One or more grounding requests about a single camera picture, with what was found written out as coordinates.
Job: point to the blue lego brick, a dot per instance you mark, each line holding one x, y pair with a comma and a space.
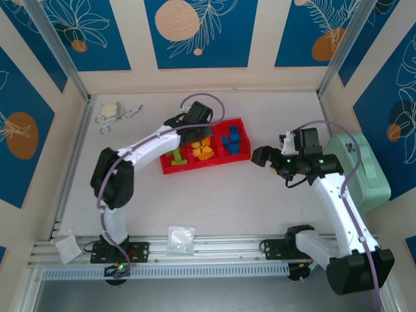
234, 149
225, 141
235, 138
233, 130

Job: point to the aluminium side rail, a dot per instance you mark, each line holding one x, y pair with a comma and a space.
76, 146
325, 113

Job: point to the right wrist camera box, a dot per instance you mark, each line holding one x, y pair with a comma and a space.
308, 139

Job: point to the white plastic bag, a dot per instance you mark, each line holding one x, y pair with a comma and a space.
66, 248

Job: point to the mint green zipper case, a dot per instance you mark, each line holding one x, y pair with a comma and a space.
373, 182

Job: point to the green lego brick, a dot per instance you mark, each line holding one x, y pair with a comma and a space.
177, 154
178, 162
169, 152

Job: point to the aluminium frame post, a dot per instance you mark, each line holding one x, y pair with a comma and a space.
59, 48
343, 48

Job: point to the clear plastic bag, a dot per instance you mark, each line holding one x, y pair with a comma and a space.
178, 240

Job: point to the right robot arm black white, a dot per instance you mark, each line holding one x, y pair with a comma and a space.
338, 208

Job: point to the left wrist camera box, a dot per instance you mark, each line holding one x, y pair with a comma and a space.
201, 112

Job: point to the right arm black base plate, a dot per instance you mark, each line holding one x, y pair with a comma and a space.
273, 248

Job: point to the beige sponge pad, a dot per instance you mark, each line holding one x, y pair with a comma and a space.
109, 110

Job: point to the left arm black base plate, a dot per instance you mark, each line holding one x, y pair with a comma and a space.
139, 252

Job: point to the red three-compartment tray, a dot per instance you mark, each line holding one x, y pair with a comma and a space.
239, 158

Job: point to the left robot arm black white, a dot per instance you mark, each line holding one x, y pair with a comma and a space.
146, 146

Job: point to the aluminium mounting rail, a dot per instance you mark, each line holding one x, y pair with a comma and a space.
227, 247

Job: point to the yellow lego brick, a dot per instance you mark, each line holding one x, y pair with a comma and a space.
207, 154
196, 151
206, 141

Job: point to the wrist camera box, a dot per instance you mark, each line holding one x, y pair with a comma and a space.
308, 139
201, 112

